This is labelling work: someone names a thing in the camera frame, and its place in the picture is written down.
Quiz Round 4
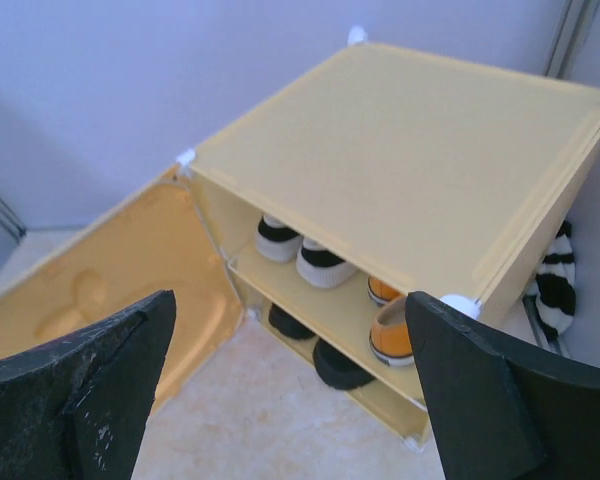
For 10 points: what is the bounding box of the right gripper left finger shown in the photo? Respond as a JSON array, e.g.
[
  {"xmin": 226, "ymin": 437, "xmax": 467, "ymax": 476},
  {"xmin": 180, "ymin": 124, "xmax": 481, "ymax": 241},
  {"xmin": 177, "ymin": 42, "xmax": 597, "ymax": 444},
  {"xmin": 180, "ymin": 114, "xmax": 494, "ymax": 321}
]
[{"xmin": 0, "ymin": 290, "xmax": 176, "ymax": 479}]

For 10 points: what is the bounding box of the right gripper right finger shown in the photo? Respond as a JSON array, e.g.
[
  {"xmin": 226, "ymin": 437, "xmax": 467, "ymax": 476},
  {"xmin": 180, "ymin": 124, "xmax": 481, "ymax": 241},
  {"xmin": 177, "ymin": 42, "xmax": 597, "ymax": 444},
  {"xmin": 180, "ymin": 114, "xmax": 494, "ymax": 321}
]
[{"xmin": 405, "ymin": 292, "xmax": 600, "ymax": 479}]

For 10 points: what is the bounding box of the orange canvas sneaker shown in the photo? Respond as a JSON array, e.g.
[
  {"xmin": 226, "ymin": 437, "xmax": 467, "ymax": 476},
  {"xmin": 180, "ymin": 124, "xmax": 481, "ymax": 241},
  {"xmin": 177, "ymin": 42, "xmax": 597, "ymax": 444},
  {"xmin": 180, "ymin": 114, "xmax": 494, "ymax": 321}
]
[
  {"xmin": 367, "ymin": 276, "xmax": 404, "ymax": 307},
  {"xmin": 369, "ymin": 296, "xmax": 414, "ymax": 368}
]

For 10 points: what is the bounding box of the black chunky shoe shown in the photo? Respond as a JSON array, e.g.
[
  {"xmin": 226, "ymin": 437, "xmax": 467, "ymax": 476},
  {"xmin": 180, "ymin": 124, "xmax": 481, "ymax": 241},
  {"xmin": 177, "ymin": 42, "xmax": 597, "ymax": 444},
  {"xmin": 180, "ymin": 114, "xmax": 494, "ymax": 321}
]
[
  {"xmin": 312, "ymin": 339, "xmax": 375, "ymax": 391},
  {"xmin": 268, "ymin": 304, "xmax": 315, "ymax": 341}
]

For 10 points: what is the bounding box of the yellow cabinet door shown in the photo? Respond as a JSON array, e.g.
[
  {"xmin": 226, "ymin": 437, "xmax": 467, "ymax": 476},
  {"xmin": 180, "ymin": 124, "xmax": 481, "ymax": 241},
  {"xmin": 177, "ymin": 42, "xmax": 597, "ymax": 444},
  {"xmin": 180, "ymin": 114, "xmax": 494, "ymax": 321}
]
[{"xmin": 0, "ymin": 168, "xmax": 242, "ymax": 408}]

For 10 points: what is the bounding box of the black white sneaker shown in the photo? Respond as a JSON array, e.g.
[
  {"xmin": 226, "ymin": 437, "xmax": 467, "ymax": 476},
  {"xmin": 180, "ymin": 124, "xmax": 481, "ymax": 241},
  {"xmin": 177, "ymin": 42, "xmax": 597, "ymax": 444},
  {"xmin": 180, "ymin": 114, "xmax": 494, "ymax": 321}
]
[
  {"xmin": 255, "ymin": 214, "xmax": 303, "ymax": 263},
  {"xmin": 296, "ymin": 237, "xmax": 357, "ymax": 289}
]

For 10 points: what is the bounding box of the yellow shoe cabinet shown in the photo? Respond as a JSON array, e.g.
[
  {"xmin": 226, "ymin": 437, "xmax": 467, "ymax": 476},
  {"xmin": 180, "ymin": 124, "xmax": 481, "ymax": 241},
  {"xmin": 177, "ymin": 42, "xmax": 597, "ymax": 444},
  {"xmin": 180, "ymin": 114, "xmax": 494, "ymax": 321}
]
[{"xmin": 178, "ymin": 43, "xmax": 600, "ymax": 444}]

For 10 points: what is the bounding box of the zebra striped shoe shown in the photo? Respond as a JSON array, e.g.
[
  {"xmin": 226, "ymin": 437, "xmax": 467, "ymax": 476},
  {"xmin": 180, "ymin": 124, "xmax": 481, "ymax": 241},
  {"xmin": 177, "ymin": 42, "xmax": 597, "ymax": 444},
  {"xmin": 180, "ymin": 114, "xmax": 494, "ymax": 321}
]
[{"xmin": 526, "ymin": 220, "xmax": 576, "ymax": 341}]

